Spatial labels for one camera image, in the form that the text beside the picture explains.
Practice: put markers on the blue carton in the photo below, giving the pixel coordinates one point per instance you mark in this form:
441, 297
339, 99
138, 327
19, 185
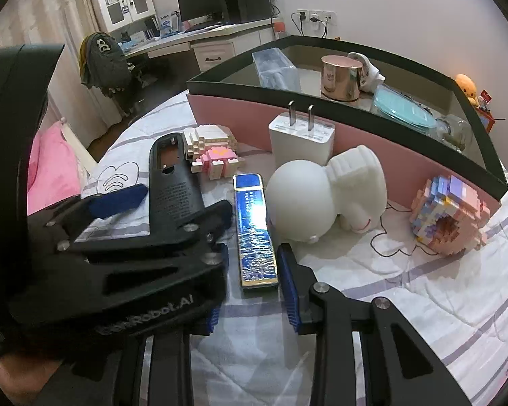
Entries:
169, 23

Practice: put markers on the pink box with dark rim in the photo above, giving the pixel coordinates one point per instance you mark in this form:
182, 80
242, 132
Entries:
385, 152

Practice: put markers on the white wall charger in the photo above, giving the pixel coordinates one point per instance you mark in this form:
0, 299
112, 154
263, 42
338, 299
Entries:
298, 139

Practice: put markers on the white desk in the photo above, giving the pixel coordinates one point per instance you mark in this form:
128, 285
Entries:
224, 46

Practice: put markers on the rose gold can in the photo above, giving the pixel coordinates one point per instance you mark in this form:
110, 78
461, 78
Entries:
341, 80

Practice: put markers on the bottle with orange cap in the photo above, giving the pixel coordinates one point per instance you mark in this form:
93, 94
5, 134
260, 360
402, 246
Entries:
279, 29

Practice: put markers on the white plug adapter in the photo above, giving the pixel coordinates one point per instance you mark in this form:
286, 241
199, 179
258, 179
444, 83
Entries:
370, 76

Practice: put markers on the pink bedding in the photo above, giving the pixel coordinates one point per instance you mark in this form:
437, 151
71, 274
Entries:
53, 169

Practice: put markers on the grey jacket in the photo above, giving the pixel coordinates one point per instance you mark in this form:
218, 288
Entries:
103, 59

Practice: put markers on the black plastic device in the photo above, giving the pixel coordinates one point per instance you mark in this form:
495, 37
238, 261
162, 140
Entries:
173, 190

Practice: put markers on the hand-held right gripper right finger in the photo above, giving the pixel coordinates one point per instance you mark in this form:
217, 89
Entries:
290, 287

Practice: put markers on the white wall outlet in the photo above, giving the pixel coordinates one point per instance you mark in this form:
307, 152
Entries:
317, 13

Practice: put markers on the red printed box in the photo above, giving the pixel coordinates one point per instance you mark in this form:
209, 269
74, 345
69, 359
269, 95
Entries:
487, 120

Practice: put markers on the pink white block figure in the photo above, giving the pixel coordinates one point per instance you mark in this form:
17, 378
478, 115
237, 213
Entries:
214, 156

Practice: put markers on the white glass-door cabinet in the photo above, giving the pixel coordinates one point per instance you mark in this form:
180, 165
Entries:
118, 0

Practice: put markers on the clear plastic box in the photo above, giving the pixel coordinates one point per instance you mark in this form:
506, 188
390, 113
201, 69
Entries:
275, 67

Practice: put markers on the orange octopus plush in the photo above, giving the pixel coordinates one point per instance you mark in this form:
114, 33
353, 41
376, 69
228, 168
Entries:
465, 84

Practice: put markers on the teal oval case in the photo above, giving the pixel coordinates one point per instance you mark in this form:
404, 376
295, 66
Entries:
402, 108

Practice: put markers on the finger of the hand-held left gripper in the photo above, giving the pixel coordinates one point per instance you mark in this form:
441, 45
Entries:
118, 201
203, 220

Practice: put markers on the person's left forearm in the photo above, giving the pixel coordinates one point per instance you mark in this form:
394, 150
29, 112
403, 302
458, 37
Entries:
34, 385

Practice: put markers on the blue box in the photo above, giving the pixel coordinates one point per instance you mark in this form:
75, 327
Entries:
254, 237

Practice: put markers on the pale curtain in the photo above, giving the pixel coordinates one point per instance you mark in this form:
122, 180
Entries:
46, 21

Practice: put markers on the clear glass bottle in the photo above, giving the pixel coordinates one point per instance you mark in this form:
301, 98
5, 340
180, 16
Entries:
453, 131

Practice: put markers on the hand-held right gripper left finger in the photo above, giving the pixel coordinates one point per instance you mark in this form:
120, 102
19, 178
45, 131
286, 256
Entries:
214, 319

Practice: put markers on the white round figure lamp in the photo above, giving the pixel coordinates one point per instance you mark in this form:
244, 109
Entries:
305, 194

